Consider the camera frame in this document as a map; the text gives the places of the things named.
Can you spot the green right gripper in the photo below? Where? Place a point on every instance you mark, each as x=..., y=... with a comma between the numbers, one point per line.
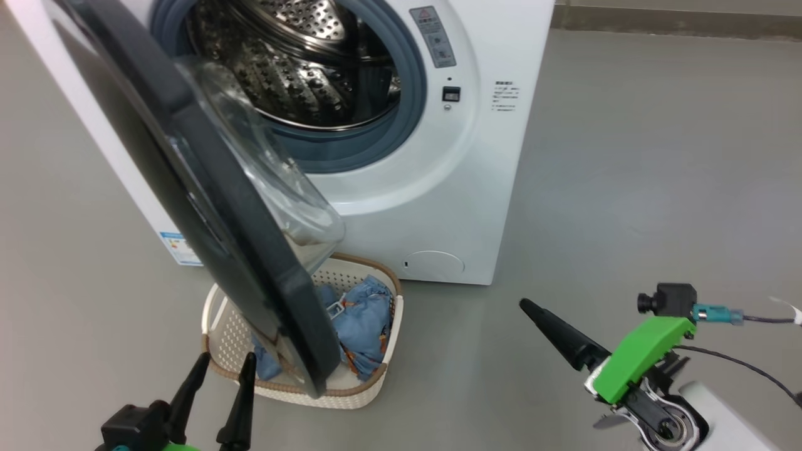
x=639, y=357

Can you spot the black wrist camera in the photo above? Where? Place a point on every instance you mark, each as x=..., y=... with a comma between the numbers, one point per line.
x=670, y=300
x=135, y=427

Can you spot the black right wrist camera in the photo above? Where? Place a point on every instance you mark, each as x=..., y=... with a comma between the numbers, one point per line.
x=670, y=300

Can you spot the round white filter cover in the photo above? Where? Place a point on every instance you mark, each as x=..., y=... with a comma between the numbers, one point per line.
x=434, y=265

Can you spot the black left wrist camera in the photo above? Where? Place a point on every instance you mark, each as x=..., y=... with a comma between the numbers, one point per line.
x=135, y=427

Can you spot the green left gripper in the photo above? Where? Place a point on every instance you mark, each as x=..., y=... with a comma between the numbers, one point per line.
x=182, y=446

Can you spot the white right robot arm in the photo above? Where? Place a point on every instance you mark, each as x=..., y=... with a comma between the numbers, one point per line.
x=727, y=416

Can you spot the blue energy label sticker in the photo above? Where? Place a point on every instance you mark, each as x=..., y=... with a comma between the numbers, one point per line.
x=180, y=249

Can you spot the blue garment with orange print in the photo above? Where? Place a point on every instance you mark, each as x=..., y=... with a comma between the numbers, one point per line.
x=266, y=363
x=366, y=319

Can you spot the stainless steel washer drum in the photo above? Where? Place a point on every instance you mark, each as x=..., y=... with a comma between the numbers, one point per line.
x=282, y=81

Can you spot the cream perforated laundry basket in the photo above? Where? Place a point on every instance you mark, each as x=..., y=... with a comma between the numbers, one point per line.
x=232, y=332

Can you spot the blue-grey rubber door gasket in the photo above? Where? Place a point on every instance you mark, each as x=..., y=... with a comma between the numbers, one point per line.
x=351, y=149

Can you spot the black door lock slot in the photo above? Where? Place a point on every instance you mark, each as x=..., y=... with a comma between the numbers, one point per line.
x=451, y=94

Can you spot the white front-load washing machine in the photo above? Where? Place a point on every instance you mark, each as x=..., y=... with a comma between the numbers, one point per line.
x=438, y=207

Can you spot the grey warning sticker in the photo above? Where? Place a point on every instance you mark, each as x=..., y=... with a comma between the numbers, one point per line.
x=433, y=37

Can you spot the dark grey glass washer door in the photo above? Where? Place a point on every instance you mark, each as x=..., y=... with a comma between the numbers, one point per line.
x=207, y=207

